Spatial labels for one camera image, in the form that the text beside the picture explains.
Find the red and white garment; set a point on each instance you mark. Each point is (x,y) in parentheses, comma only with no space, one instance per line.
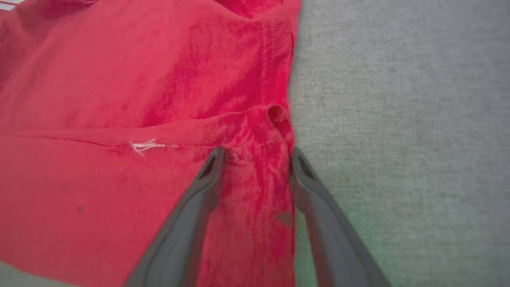
(139,119)

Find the grey fabric sofa seat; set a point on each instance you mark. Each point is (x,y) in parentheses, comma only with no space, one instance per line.
(398,119)

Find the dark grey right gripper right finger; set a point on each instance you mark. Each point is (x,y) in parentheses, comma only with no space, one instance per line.
(334,247)

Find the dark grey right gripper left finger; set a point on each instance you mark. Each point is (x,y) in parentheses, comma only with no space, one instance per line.
(179,239)

